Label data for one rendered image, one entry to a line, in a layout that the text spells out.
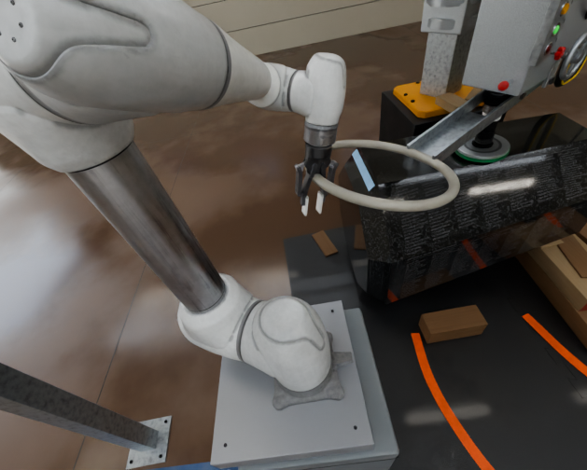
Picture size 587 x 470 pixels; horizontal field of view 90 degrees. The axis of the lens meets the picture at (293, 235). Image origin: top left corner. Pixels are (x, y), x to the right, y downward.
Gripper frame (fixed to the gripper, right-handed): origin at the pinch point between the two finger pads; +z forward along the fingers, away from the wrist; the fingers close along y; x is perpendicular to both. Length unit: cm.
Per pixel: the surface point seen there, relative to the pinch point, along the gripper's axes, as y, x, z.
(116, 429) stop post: -83, -4, 96
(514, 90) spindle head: 76, 5, -31
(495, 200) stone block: 89, 0, 12
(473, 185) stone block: 81, 7, 7
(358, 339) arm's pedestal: 4.5, -32.9, 29.9
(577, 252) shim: 157, -15, 47
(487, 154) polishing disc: 86, 11, -5
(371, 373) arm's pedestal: 3, -43, 31
